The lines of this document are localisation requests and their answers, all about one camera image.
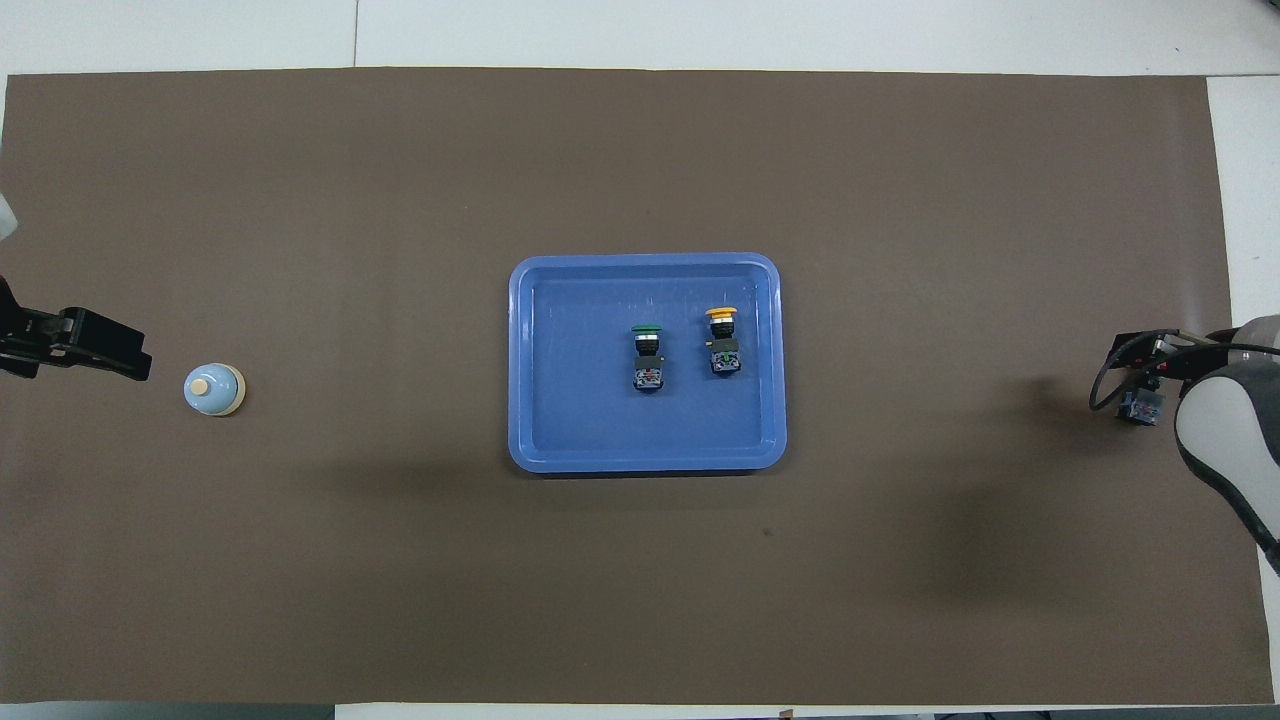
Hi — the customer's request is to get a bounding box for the red push button switch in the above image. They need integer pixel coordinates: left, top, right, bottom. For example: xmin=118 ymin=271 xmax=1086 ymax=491
xmin=1120 ymin=355 xmax=1164 ymax=427

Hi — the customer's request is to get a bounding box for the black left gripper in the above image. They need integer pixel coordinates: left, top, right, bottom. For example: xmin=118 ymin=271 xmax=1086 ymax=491
xmin=0 ymin=277 xmax=153 ymax=382

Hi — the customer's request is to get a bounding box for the brown table mat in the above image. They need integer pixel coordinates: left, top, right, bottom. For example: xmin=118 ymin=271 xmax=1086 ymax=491
xmin=0 ymin=67 xmax=1276 ymax=706

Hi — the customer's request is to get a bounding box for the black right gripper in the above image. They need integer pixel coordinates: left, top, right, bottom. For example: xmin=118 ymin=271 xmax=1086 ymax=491
xmin=1108 ymin=332 xmax=1241 ymax=383

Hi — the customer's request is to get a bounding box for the light blue call bell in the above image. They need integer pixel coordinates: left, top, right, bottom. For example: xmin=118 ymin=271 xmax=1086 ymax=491
xmin=183 ymin=361 xmax=247 ymax=419

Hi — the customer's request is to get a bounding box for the blue plastic tray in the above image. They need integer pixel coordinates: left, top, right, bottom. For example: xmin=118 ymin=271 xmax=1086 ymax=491
xmin=507 ymin=252 xmax=788 ymax=475

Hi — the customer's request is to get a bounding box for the yellow push button switch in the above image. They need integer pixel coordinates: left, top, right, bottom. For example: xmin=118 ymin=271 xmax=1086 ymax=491
xmin=704 ymin=305 xmax=743 ymax=378

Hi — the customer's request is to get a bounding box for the green push button switch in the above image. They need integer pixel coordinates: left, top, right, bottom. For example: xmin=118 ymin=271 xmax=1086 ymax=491
xmin=630 ymin=323 xmax=667 ymax=395

